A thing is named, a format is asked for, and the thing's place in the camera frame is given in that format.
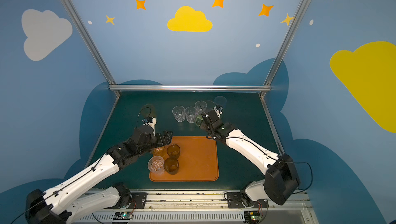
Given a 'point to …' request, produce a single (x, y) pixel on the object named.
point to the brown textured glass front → (171, 165)
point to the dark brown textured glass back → (174, 150)
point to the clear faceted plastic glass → (155, 164)
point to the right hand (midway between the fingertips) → (205, 120)
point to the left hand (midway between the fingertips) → (169, 135)
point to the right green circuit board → (252, 217)
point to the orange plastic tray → (198, 161)
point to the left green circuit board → (122, 216)
